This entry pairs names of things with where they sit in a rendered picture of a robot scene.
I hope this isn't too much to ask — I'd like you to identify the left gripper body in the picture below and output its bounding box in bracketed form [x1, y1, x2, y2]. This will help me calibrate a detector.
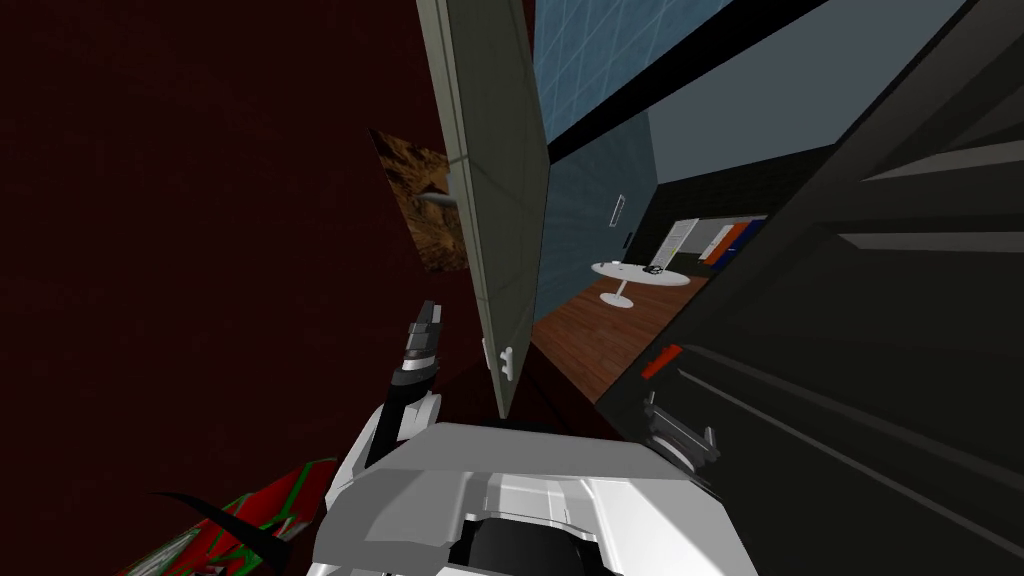
[403, 321, 443, 363]

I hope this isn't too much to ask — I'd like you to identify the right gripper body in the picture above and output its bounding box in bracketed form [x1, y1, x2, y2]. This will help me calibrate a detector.
[643, 390, 720, 465]

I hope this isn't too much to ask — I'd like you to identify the grey door leaf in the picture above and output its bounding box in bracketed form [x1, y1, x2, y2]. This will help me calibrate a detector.
[415, 0, 553, 422]

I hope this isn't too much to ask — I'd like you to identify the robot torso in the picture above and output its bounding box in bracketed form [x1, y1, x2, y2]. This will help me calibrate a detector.
[307, 421, 760, 576]

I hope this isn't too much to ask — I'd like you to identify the shelf with coloured books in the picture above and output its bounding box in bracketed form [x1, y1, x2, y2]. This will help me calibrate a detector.
[647, 214, 771, 272]

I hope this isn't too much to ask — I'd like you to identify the black cupboard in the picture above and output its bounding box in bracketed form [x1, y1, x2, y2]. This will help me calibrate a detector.
[595, 0, 1024, 576]

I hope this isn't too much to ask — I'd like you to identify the red and green rug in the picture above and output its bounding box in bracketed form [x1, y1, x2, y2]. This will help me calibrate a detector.
[118, 456, 341, 576]

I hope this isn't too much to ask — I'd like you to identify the red handle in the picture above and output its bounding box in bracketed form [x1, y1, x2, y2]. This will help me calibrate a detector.
[639, 343, 685, 382]

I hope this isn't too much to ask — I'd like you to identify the brown wall picture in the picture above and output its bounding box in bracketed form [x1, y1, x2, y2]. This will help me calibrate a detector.
[367, 127, 471, 275]

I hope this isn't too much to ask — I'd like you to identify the white round pedestal table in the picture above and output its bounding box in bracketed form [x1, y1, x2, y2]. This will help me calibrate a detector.
[589, 259, 692, 310]

